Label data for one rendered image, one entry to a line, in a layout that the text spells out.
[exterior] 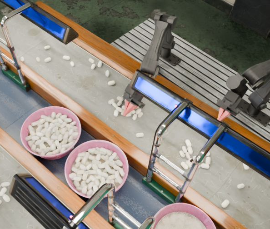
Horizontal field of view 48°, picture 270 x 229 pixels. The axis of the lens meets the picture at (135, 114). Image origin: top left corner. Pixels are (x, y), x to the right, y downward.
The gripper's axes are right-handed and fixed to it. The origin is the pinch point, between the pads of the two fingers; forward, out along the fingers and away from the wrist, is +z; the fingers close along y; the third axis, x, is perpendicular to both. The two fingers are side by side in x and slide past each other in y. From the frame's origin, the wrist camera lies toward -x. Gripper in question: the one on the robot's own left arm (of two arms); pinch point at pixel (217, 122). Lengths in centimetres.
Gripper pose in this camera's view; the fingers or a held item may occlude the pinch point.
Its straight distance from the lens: 138.1
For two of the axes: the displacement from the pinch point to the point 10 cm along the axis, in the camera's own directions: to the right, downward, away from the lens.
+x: 3.6, 0.5, 9.3
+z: -5.2, 8.4, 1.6
